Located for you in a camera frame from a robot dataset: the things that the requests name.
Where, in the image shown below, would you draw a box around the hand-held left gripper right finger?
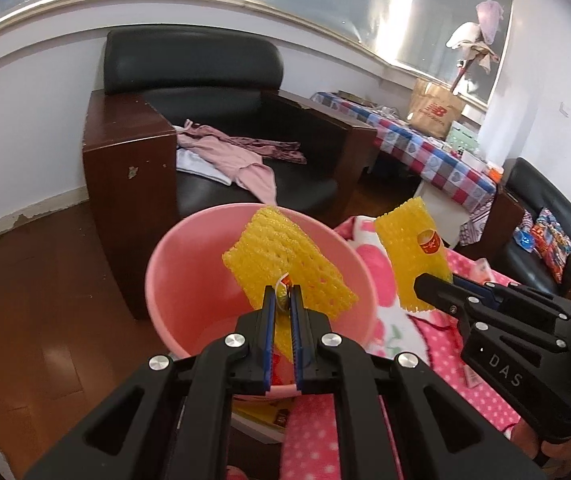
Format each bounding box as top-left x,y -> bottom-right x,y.
289,286 -> 549,480

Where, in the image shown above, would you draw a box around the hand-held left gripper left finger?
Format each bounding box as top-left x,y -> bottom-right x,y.
26,285 -> 279,480

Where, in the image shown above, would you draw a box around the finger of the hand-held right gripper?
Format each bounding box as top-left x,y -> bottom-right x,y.
414,273 -> 571,361
449,274 -> 571,318

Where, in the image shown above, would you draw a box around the yellow foam fruit net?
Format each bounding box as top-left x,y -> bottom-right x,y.
374,197 -> 453,313
222,205 -> 359,361

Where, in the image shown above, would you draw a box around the pink plastic basin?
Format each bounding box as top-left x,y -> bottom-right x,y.
144,203 -> 379,401

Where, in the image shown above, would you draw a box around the blue plastic bag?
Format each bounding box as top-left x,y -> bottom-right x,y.
513,227 -> 536,251

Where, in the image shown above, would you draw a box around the yellow book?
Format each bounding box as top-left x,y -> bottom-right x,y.
233,400 -> 291,443

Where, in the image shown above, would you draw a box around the comic print pillow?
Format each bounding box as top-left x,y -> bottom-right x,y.
530,207 -> 571,283

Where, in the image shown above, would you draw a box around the pink polka dot blanket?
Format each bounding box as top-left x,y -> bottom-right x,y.
280,215 -> 571,480

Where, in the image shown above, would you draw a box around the checkered tablecloth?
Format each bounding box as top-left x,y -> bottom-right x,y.
310,91 -> 499,216

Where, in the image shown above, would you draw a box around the green box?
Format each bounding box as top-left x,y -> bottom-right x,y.
445,121 -> 481,156

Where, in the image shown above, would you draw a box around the brown paper bag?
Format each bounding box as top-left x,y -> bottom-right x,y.
408,78 -> 466,139

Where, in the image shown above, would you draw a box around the pink garment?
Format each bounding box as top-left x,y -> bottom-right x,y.
176,119 -> 307,206

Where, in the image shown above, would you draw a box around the white cloth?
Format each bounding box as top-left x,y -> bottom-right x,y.
176,147 -> 239,186

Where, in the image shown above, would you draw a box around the framed window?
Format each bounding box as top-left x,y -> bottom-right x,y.
394,0 -> 515,108

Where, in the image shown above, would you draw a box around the hanging clothes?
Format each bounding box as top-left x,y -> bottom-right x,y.
445,0 -> 505,96

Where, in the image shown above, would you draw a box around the black leather wooden armchair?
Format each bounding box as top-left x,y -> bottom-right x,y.
83,27 -> 379,321

